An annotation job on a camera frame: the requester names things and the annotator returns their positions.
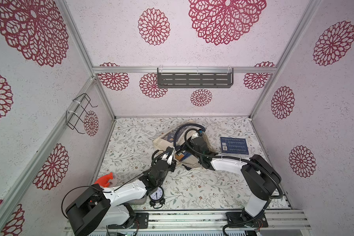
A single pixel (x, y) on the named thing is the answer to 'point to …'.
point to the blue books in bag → (185, 154)
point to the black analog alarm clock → (156, 198)
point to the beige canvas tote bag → (177, 138)
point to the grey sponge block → (137, 201)
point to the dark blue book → (237, 145)
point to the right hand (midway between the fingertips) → (177, 137)
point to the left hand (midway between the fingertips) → (173, 153)
